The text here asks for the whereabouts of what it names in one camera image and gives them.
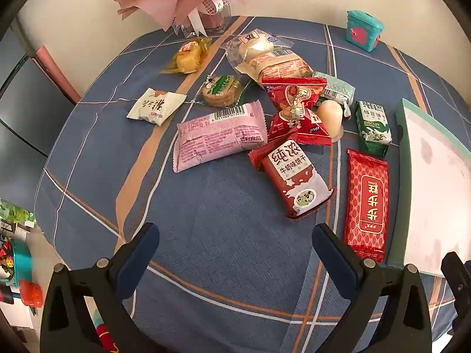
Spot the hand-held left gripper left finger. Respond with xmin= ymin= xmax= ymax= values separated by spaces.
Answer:
xmin=40 ymin=222 xmax=160 ymax=353

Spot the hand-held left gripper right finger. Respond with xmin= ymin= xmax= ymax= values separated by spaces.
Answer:
xmin=312 ymin=224 xmax=433 ymax=353

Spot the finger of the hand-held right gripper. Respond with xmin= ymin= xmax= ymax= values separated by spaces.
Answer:
xmin=441 ymin=252 xmax=471 ymax=335

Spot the red patterned packet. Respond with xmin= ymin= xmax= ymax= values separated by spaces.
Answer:
xmin=344 ymin=149 xmax=390 ymax=263

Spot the dark red milk biscuit packet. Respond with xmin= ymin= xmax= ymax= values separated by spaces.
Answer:
xmin=248 ymin=139 xmax=337 ymax=219

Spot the mint rimmed cardboard tray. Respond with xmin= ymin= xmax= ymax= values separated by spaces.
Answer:
xmin=386 ymin=98 xmax=471 ymax=278

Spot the green white biscuit packet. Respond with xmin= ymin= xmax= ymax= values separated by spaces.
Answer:
xmin=354 ymin=100 xmax=392 ymax=158

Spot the pink wafer packet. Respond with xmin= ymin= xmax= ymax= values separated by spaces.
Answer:
xmin=173 ymin=102 xmax=268 ymax=173

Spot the red crinkled snack packet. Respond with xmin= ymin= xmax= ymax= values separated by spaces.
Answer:
xmin=267 ymin=108 xmax=332 ymax=148
xmin=261 ymin=76 xmax=329 ymax=118

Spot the pale jelly cup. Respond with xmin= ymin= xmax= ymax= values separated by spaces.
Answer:
xmin=316 ymin=99 xmax=352 ymax=139

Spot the cream white pastry packet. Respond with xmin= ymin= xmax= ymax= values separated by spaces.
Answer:
xmin=127 ymin=87 xmax=187 ymax=126

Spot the mint green snack packet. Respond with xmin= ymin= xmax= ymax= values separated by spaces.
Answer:
xmin=313 ymin=71 xmax=357 ymax=107

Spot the round biscuit green packet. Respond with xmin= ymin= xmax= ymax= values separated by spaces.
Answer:
xmin=195 ymin=74 xmax=253 ymax=109

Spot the beige bread packet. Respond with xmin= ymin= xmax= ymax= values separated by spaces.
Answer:
xmin=235 ymin=52 xmax=315 ymax=81

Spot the yellow bread packet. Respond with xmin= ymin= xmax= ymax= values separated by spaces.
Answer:
xmin=160 ymin=37 xmax=213 ymax=76

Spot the clear packet white steamed cake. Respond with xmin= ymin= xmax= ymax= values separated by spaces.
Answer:
xmin=225 ymin=29 xmax=295 ymax=70

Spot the blue plaid bedsheet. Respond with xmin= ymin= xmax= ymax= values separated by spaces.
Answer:
xmin=33 ymin=15 xmax=471 ymax=353

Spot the orange plastic container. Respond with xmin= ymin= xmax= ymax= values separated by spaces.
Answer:
xmin=18 ymin=279 xmax=43 ymax=307

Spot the teal plastic container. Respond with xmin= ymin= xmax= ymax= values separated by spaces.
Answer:
xmin=11 ymin=243 xmax=34 ymax=287

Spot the grey cabinet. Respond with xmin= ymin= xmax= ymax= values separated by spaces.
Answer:
xmin=0 ymin=18 xmax=79 ymax=159

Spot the pink board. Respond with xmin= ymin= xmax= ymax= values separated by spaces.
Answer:
xmin=35 ymin=45 xmax=82 ymax=104

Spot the teal toy chest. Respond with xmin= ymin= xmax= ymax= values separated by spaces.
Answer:
xmin=344 ymin=10 xmax=384 ymax=53

